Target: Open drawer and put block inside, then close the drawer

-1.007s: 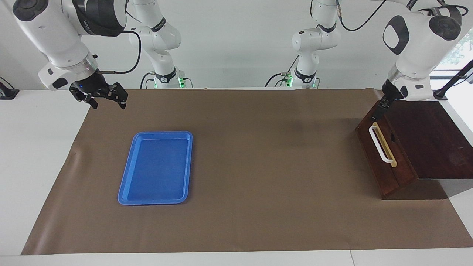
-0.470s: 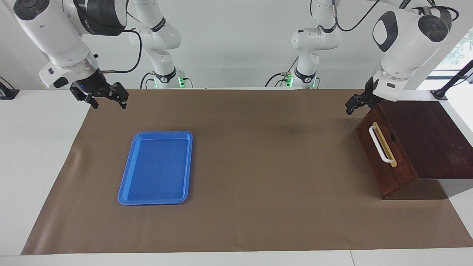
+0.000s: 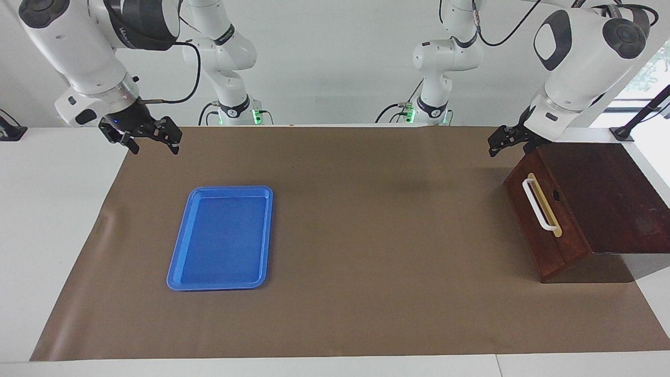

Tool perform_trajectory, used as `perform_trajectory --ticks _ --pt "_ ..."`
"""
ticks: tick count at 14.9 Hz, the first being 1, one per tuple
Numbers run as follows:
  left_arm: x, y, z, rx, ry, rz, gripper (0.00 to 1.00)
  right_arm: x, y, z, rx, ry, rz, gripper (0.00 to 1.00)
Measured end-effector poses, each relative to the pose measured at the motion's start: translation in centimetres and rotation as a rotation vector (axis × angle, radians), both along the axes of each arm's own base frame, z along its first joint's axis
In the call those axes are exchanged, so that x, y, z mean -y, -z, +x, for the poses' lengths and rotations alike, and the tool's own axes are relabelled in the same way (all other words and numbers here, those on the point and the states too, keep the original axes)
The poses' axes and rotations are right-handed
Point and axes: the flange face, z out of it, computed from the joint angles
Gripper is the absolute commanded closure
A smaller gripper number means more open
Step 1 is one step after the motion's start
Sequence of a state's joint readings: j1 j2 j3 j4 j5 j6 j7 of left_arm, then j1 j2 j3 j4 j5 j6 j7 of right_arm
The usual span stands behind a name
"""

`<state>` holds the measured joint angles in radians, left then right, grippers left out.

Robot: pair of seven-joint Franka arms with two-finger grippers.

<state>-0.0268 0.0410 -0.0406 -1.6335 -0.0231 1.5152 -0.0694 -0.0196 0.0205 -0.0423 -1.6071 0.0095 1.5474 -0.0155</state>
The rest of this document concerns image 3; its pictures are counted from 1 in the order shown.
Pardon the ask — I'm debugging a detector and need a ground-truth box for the brown table mat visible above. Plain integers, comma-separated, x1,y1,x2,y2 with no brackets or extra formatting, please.
30,126,670,362

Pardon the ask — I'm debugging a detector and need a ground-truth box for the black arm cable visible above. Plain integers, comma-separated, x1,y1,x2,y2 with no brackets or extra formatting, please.
470,0,535,48
142,41,202,104

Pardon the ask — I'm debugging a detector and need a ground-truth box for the dark wooden cabinet box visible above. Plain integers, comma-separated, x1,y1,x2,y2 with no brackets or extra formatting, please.
504,141,670,284

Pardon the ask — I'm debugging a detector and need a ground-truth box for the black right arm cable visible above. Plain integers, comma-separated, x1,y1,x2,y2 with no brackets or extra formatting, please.
142,41,202,104

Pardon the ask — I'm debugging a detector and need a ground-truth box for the bright window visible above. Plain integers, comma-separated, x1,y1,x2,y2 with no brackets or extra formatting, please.
615,41,670,101

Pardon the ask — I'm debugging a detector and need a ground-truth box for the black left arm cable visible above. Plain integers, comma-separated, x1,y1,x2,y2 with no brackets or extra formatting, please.
470,0,535,48

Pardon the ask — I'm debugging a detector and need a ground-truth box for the black desk mount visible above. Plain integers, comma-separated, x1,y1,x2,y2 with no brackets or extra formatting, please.
0,109,28,142

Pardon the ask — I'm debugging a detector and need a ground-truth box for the black base cable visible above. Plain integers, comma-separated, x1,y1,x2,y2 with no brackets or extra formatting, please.
375,103,415,124
198,102,220,126

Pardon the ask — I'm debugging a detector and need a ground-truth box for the black clamp stand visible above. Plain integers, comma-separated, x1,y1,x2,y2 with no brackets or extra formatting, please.
610,84,670,142

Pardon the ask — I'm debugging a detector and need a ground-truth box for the blue plastic tray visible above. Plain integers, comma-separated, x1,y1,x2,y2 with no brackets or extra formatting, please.
166,185,274,292

